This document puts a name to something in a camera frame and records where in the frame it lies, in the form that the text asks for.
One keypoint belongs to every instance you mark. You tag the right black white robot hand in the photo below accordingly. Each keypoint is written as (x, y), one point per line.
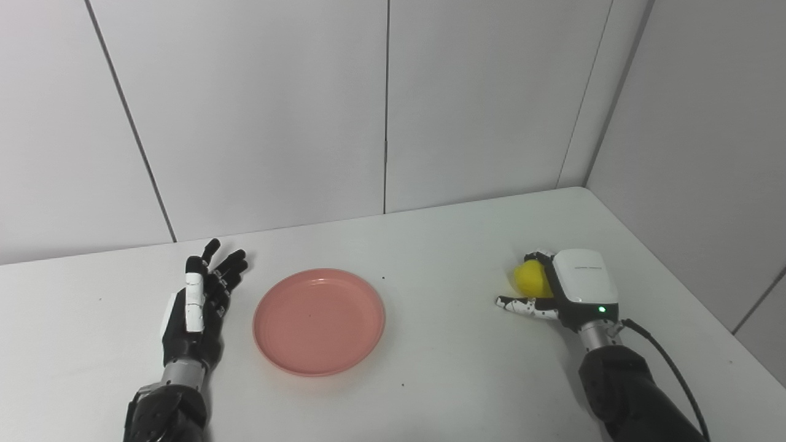
(580, 282)

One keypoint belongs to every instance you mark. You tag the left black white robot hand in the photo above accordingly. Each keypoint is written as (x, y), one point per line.
(193, 307)

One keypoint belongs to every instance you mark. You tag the yellow lemon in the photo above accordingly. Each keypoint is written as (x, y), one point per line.
(532, 279)

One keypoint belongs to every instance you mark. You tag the pink round plate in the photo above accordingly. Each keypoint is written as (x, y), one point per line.
(319, 322)

